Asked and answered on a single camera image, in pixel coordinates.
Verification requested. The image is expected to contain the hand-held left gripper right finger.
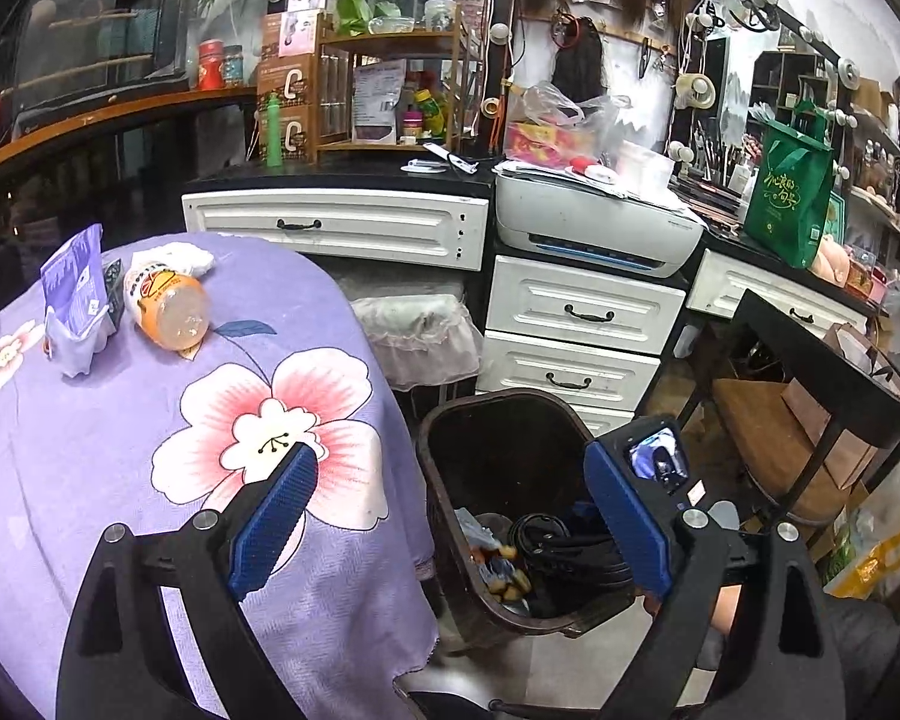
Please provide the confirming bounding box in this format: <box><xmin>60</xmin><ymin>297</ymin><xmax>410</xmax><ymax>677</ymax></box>
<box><xmin>583</xmin><ymin>439</ymin><xmax>850</xmax><ymax>720</ymax></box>

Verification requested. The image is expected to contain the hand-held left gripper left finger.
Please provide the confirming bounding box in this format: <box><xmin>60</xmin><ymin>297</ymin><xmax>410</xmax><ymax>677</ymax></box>
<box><xmin>56</xmin><ymin>442</ymin><xmax>321</xmax><ymax>720</ymax></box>

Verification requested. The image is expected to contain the dark brown trash bin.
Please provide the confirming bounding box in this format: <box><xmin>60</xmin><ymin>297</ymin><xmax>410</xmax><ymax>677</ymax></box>
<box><xmin>418</xmin><ymin>388</ymin><xmax>647</xmax><ymax>655</ymax></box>

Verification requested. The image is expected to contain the clear snack packet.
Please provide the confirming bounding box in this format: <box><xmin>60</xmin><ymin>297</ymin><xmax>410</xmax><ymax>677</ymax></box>
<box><xmin>454</xmin><ymin>508</ymin><xmax>534</xmax><ymax>605</ymax></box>

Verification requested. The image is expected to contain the plastic bottle with orange label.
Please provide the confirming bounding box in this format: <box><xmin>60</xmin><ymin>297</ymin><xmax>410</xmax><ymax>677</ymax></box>
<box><xmin>124</xmin><ymin>259</ymin><xmax>212</xmax><ymax>352</ymax></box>

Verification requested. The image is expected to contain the white tissue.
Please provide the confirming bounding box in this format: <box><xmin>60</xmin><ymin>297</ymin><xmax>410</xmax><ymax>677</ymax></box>
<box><xmin>146</xmin><ymin>240</ymin><xmax>218</xmax><ymax>279</ymax></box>

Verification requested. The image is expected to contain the dark brown snack wrapper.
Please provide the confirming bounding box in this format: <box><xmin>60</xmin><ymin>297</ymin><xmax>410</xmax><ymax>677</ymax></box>
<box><xmin>101</xmin><ymin>258</ymin><xmax>125</xmax><ymax>332</ymax></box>

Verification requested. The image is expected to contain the purple snack packet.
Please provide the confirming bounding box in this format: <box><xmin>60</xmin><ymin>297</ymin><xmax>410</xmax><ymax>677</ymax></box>
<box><xmin>40</xmin><ymin>223</ymin><xmax>118</xmax><ymax>379</ymax></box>

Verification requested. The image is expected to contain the person's right forearm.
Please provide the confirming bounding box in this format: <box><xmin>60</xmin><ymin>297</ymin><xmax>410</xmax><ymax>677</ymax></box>
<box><xmin>645</xmin><ymin>581</ymin><xmax>900</xmax><ymax>720</ymax></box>

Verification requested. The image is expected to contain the white cabinet drawer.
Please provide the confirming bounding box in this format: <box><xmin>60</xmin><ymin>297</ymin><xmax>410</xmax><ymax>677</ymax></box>
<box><xmin>486</xmin><ymin>255</ymin><xmax>688</xmax><ymax>356</ymax></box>
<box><xmin>482</xmin><ymin>330</ymin><xmax>662</xmax><ymax>413</ymax></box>
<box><xmin>570</xmin><ymin>401</ymin><xmax>636</xmax><ymax>437</ymax></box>

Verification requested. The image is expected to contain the purple floral tablecloth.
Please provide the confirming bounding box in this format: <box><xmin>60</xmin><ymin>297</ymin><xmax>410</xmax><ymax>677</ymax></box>
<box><xmin>0</xmin><ymin>232</ymin><xmax>441</xmax><ymax>720</ymax></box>

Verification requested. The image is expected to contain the brown paper bag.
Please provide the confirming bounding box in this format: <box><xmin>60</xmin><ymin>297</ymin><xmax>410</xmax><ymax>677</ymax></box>
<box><xmin>780</xmin><ymin>322</ymin><xmax>900</xmax><ymax>490</ymax></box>

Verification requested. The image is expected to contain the black side table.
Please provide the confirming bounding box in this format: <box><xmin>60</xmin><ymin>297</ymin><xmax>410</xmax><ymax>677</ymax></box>
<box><xmin>675</xmin><ymin>289</ymin><xmax>900</xmax><ymax>527</ymax></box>

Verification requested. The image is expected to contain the white desk drawer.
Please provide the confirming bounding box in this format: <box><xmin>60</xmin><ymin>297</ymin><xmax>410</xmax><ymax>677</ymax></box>
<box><xmin>686</xmin><ymin>249</ymin><xmax>871</xmax><ymax>332</ymax></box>

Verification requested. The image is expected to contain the lace covered stool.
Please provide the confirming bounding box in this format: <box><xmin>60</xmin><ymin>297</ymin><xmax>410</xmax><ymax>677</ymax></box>
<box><xmin>351</xmin><ymin>292</ymin><xmax>483</xmax><ymax>392</ymax></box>

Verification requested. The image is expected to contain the white printer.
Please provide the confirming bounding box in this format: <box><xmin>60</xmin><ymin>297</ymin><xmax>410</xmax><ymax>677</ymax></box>
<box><xmin>493</xmin><ymin>165</ymin><xmax>707</xmax><ymax>279</ymax></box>

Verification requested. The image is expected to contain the pink doll figure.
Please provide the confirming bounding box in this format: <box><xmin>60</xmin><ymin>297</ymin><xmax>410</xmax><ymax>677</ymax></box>
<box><xmin>810</xmin><ymin>236</ymin><xmax>853</xmax><ymax>287</ymax></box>

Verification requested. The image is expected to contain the white plastic container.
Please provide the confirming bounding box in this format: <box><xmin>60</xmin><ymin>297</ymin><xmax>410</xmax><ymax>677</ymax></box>
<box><xmin>615</xmin><ymin>141</ymin><xmax>677</xmax><ymax>197</ymax></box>

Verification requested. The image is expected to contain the green tote bag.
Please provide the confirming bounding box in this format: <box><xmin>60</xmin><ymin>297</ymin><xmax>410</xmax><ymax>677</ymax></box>
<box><xmin>742</xmin><ymin>101</ymin><xmax>838</xmax><ymax>270</ymax></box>

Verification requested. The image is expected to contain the wide white drawer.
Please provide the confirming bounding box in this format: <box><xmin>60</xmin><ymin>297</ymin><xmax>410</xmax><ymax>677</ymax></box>
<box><xmin>181</xmin><ymin>190</ymin><xmax>491</xmax><ymax>272</ymax></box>

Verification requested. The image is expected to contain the clear bag of red packets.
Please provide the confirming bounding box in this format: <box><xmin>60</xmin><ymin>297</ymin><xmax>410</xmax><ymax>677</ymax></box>
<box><xmin>504</xmin><ymin>82</ymin><xmax>632</xmax><ymax>167</ymax></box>

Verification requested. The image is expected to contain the green spray bottle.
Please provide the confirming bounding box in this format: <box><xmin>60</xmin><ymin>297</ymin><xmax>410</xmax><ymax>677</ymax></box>
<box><xmin>265</xmin><ymin>92</ymin><xmax>285</xmax><ymax>169</ymax></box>

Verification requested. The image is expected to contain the brown carton box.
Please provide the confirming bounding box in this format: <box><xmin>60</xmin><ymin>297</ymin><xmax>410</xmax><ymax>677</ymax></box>
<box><xmin>257</xmin><ymin>56</ymin><xmax>320</xmax><ymax>108</ymax></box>
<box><xmin>257</xmin><ymin>106</ymin><xmax>320</xmax><ymax>163</ymax></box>

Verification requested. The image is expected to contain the dark hanging wig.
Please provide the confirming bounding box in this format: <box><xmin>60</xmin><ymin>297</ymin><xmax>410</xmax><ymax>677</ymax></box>
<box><xmin>551</xmin><ymin>22</ymin><xmax>608</xmax><ymax>103</ymax></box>

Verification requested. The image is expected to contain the wooden counter shelf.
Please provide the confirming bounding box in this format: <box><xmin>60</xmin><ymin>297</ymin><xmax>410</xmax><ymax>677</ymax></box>
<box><xmin>0</xmin><ymin>86</ymin><xmax>260</xmax><ymax>182</ymax></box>

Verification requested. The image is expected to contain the red tin can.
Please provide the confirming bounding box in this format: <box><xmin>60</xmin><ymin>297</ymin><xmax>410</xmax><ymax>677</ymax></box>
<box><xmin>197</xmin><ymin>40</ymin><xmax>227</xmax><ymax>92</ymax></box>

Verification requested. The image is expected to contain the pink printed box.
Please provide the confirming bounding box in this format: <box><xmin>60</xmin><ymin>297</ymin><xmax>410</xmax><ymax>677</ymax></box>
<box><xmin>279</xmin><ymin>9</ymin><xmax>323</xmax><ymax>58</ymax></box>

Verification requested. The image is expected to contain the bamboo shelf rack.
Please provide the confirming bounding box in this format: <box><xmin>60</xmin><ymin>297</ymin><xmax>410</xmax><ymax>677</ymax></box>
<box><xmin>316</xmin><ymin>0</ymin><xmax>488</xmax><ymax>160</ymax></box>

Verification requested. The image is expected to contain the black framed glass cage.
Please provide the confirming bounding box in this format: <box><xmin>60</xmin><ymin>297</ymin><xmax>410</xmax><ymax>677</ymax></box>
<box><xmin>7</xmin><ymin>0</ymin><xmax>205</xmax><ymax>104</ymax></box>

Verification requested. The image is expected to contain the black coiled hose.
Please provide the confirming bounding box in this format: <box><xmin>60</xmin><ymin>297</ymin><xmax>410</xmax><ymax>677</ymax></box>
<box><xmin>508</xmin><ymin>514</ymin><xmax>635</xmax><ymax>617</ymax></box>

